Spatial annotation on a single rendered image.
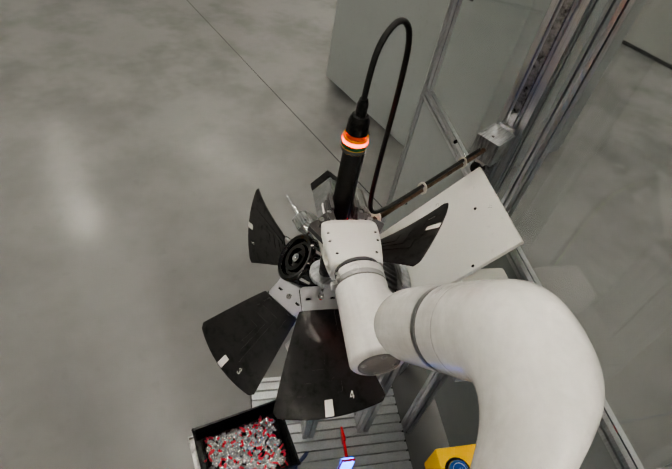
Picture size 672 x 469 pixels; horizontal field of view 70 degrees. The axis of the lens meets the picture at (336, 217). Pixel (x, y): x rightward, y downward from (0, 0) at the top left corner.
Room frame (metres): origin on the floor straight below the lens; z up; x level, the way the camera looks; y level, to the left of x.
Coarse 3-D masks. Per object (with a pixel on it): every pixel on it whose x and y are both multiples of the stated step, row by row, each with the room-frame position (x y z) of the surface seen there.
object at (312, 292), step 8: (304, 288) 0.67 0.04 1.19; (312, 288) 0.68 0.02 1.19; (320, 288) 0.68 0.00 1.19; (328, 288) 0.69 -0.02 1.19; (304, 296) 0.65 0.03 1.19; (312, 296) 0.66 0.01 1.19; (328, 296) 0.67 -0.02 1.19; (304, 304) 0.63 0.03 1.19; (312, 304) 0.64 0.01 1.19; (320, 304) 0.64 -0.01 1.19; (328, 304) 0.65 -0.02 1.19; (336, 304) 0.65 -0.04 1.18
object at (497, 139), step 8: (488, 128) 1.17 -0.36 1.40; (496, 128) 1.18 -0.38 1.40; (504, 128) 1.19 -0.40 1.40; (512, 128) 1.18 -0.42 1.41; (480, 136) 1.13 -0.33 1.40; (488, 136) 1.13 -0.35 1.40; (496, 136) 1.14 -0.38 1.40; (504, 136) 1.15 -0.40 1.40; (512, 136) 1.16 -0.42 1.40; (480, 144) 1.12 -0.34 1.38; (488, 144) 1.11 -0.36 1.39; (496, 144) 1.10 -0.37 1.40; (504, 144) 1.12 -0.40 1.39; (488, 152) 1.11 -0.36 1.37; (496, 152) 1.09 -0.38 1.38; (504, 152) 1.14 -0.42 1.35; (480, 160) 1.11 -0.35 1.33; (488, 160) 1.10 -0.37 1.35; (496, 160) 1.12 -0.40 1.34
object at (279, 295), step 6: (282, 282) 0.72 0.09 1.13; (276, 288) 0.71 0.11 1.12; (282, 288) 0.71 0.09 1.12; (288, 288) 0.71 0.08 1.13; (294, 288) 0.71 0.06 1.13; (270, 294) 0.70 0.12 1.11; (276, 294) 0.70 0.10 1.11; (282, 294) 0.70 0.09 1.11; (294, 294) 0.70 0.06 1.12; (276, 300) 0.69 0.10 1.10; (282, 300) 0.69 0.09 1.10; (288, 300) 0.69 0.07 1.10; (294, 300) 0.69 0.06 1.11; (288, 306) 0.68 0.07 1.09; (294, 306) 0.68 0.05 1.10; (300, 306) 0.68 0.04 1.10; (294, 312) 0.67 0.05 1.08
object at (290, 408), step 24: (312, 312) 0.61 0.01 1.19; (336, 312) 0.62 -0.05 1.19; (312, 336) 0.56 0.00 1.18; (336, 336) 0.57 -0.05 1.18; (288, 360) 0.51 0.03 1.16; (312, 360) 0.51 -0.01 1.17; (336, 360) 0.52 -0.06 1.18; (288, 384) 0.46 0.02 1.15; (312, 384) 0.46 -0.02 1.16; (336, 384) 0.47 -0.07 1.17; (360, 384) 0.47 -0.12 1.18; (288, 408) 0.42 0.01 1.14; (312, 408) 0.42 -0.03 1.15; (336, 408) 0.42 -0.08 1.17; (360, 408) 0.43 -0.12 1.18
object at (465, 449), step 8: (440, 448) 0.43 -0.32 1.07; (448, 448) 0.43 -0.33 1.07; (456, 448) 0.44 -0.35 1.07; (464, 448) 0.44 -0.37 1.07; (472, 448) 0.44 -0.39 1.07; (432, 456) 0.42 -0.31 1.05; (440, 456) 0.41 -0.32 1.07; (448, 456) 0.42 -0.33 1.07; (456, 456) 0.42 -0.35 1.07; (464, 456) 0.42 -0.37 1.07; (472, 456) 0.43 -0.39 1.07; (424, 464) 0.42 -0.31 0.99; (432, 464) 0.41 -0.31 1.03; (440, 464) 0.40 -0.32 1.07; (448, 464) 0.40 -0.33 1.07
